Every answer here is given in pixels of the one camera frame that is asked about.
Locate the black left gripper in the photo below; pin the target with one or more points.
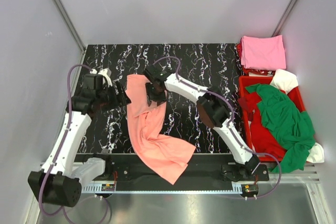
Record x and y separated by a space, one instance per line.
123 98

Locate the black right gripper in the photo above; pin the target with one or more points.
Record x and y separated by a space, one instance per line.
150 97

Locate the salmon pink t shirt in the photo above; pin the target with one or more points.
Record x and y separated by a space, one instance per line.
166 155

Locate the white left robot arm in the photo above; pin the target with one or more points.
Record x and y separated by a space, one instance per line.
58 182

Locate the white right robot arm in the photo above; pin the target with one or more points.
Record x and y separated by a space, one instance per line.
214 111

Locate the red plastic bin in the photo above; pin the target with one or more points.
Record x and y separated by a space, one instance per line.
245 81

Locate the folded pink t shirt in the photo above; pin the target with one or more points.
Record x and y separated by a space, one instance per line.
263 53

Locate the red t shirt in bin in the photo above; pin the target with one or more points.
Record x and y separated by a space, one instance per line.
259 138

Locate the green t shirt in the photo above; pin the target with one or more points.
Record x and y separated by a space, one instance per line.
291 128

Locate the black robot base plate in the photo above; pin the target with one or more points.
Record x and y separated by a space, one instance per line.
193 182

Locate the white slotted cable duct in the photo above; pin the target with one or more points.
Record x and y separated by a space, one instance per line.
99 188

